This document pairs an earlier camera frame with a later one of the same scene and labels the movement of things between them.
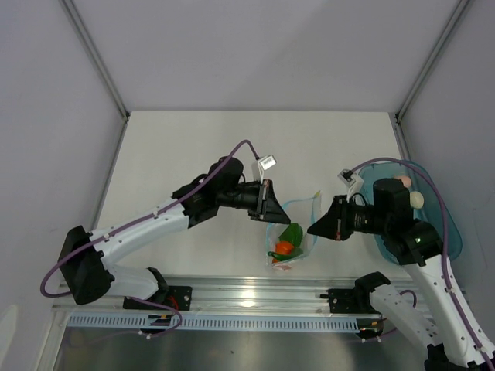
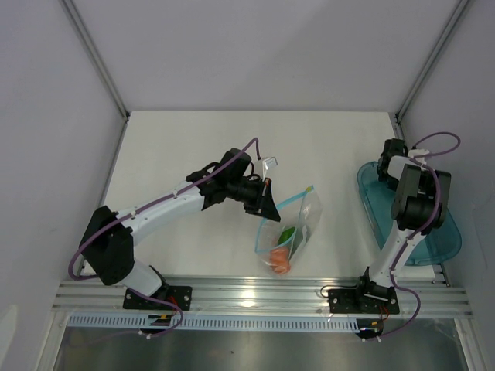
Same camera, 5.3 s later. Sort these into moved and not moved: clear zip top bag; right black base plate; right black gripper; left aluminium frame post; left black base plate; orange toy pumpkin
Moved: orange toy pumpkin; clear zip top bag; right black gripper
Not moved: left aluminium frame post; left black base plate; right black base plate
